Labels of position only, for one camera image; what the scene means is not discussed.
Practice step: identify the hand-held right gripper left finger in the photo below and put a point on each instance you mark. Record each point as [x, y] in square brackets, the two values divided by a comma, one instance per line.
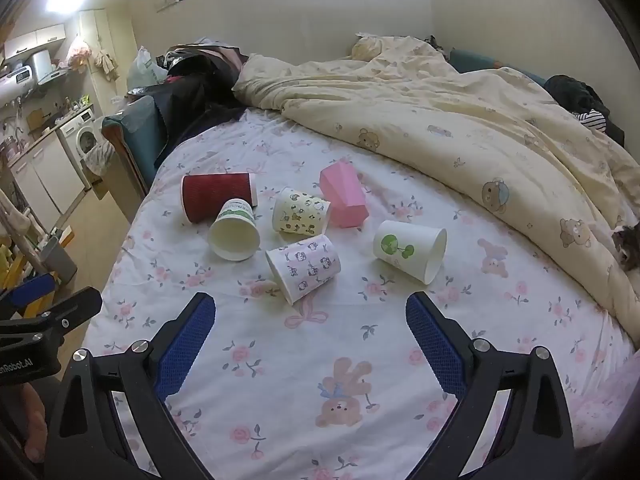
[187, 340]

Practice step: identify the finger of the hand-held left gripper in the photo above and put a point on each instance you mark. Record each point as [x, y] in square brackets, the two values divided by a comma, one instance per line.
[75, 305]
[32, 287]

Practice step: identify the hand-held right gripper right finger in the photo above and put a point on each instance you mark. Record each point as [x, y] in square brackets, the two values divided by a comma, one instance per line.
[432, 340]

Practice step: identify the pink cartoon printed paper cup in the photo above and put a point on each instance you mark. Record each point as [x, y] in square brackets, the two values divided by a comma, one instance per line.
[305, 265]

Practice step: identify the white cup with leaf print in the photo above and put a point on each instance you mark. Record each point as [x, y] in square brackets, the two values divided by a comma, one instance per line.
[400, 247]

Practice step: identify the white cup with green label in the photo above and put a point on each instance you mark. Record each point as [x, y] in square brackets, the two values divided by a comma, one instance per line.
[235, 235]

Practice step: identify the red paper cup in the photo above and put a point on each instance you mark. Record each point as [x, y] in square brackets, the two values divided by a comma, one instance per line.
[215, 192]

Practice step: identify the yellow printed paper cup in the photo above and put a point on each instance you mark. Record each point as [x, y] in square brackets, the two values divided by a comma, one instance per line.
[297, 212]

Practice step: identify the pink faceted cup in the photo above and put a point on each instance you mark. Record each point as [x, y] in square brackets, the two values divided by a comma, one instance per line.
[342, 195]

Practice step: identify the person's left hand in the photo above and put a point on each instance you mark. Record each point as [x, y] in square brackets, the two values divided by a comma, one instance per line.
[32, 425]

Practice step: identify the white base cabinet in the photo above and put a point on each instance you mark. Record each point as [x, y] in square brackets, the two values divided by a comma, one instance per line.
[47, 180]

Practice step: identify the white washing machine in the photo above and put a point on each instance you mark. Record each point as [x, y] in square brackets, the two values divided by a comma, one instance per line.
[85, 137]

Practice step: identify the cream bear printed duvet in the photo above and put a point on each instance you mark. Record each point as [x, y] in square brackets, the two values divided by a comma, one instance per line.
[450, 125]

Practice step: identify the cat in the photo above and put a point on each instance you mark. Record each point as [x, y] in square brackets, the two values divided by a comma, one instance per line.
[627, 247]

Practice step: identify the hanging beige cloth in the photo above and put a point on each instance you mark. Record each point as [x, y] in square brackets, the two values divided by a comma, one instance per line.
[106, 65]

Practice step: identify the pink plastic bag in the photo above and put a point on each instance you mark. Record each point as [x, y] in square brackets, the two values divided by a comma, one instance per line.
[79, 52]

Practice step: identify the white plastic bag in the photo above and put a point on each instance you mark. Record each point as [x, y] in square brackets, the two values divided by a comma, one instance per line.
[142, 72]

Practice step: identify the black clothes heap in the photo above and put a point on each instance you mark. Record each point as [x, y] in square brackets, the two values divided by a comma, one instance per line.
[195, 95]

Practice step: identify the tall white cabinet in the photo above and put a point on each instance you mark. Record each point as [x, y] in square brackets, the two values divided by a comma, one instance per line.
[107, 30]

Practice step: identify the striped garment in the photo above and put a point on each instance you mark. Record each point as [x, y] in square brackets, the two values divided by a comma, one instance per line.
[590, 120]

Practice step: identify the blue pillow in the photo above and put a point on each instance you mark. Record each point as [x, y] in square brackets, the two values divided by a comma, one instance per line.
[475, 62]

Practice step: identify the dark clothes pile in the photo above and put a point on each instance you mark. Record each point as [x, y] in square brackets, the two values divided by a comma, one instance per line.
[575, 92]

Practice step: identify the cream pillow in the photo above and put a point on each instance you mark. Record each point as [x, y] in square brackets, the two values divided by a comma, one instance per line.
[367, 49]

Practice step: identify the white wall cabinets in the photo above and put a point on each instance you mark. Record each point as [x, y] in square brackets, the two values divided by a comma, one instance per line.
[37, 42]

